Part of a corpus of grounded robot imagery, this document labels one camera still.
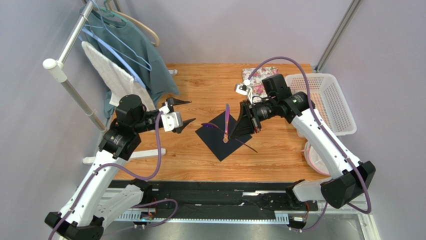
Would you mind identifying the iridescent knife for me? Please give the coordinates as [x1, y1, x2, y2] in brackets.
[222, 103, 230, 144]

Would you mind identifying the purple spoon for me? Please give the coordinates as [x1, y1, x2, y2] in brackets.
[201, 122, 258, 153]

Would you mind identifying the black paper napkin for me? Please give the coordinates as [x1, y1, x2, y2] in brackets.
[195, 111, 252, 161]

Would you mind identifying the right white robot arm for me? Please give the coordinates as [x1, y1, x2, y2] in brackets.
[229, 74, 376, 209]

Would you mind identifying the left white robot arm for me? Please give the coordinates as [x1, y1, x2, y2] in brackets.
[44, 94, 189, 240]

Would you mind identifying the floral tray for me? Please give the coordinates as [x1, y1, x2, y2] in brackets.
[249, 66, 279, 102]

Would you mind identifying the white towel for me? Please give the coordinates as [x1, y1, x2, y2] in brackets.
[81, 41, 157, 111]

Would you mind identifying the blue hanger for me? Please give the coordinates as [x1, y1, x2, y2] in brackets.
[79, 11, 153, 89]

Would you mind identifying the white plastic basket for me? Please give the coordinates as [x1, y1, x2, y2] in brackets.
[306, 73, 357, 136]

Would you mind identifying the pink rimmed mesh cover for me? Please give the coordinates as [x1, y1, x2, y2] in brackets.
[303, 141, 330, 176]

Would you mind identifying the teal shirt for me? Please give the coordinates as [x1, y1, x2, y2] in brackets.
[82, 10, 179, 117]

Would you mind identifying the wooden hanger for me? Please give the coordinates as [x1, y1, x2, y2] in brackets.
[104, 0, 161, 48]

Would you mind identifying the silver clothes rack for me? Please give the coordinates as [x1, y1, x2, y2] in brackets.
[42, 0, 179, 166]

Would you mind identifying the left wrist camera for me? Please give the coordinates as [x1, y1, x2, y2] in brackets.
[161, 111, 183, 132]

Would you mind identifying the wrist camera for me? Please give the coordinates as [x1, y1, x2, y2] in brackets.
[161, 111, 183, 132]
[234, 79, 253, 104]

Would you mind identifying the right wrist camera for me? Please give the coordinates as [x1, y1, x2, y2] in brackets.
[234, 79, 253, 104]

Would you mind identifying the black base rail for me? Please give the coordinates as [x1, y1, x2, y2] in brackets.
[117, 181, 324, 224]

